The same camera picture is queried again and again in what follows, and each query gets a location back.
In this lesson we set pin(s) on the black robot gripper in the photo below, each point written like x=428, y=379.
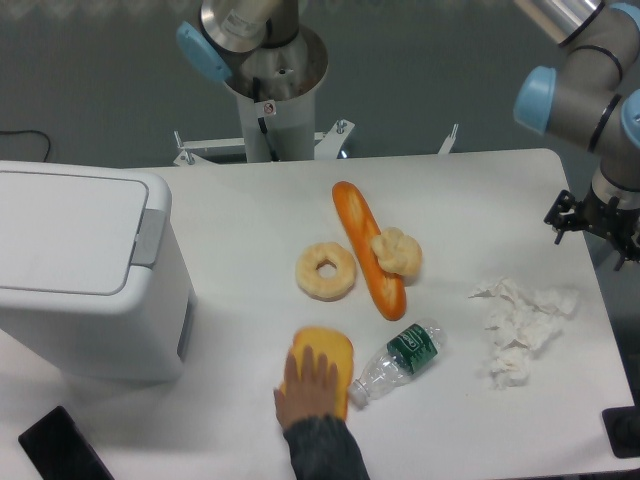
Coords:
x=607, y=220

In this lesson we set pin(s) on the yellow toast bread slice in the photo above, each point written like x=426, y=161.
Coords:
x=338, y=349

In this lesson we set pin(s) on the dark grey sleeved forearm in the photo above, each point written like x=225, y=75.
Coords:
x=323, y=448

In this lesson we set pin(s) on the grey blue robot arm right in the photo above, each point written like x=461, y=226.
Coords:
x=580, y=103

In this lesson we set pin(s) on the grey robot arm base left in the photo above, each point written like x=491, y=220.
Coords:
x=259, y=49

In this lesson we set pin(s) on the white lidded trash can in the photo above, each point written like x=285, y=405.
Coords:
x=92, y=277

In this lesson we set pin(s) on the person's bare hand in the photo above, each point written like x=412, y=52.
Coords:
x=310, y=389

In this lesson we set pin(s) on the crumpled white tissue paper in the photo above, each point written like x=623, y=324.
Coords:
x=520, y=323

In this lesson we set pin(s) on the black object table edge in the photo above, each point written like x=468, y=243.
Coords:
x=622, y=428

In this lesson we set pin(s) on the knotted bread roll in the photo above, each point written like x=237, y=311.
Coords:
x=397, y=252

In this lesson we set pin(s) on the clear bottle green label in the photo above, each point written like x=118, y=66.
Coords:
x=398, y=362

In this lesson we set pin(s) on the orange baguette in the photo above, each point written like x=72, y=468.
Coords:
x=386, y=289

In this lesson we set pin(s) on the black phone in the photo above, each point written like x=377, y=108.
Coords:
x=58, y=450

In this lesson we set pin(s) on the ring doughnut bread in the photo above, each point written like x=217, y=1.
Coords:
x=325, y=271

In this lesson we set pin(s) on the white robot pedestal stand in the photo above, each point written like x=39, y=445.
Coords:
x=326, y=144

